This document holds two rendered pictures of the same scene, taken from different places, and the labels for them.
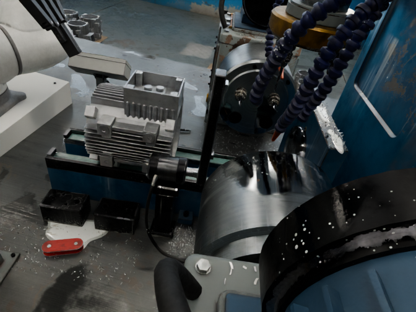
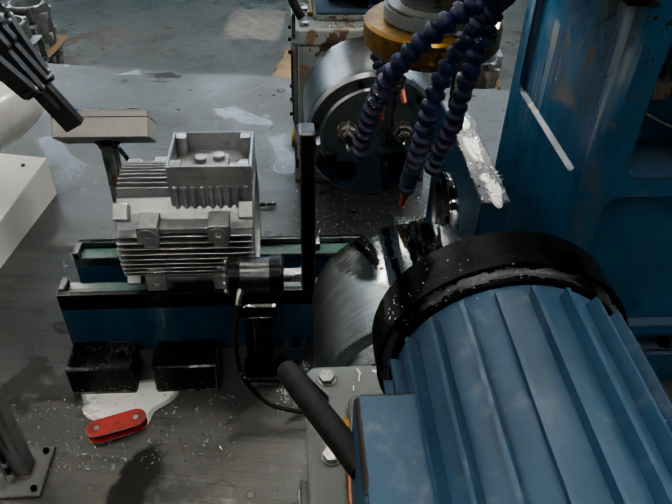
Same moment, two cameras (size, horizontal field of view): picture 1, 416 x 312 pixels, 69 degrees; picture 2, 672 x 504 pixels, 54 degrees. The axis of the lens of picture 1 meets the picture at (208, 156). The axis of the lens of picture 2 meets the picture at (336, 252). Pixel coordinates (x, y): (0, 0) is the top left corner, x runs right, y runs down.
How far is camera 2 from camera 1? 0.29 m
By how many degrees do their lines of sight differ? 2
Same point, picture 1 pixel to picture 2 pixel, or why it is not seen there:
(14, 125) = not seen: outside the picture
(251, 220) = not seen: hidden behind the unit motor
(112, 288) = (206, 468)
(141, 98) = (194, 178)
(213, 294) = (343, 403)
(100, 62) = (105, 122)
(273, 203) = not seen: hidden behind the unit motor
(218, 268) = (344, 377)
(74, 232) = (127, 402)
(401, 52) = (565, 41)
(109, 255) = (189, 425)
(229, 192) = (347, 292)
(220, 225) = (341, 334)
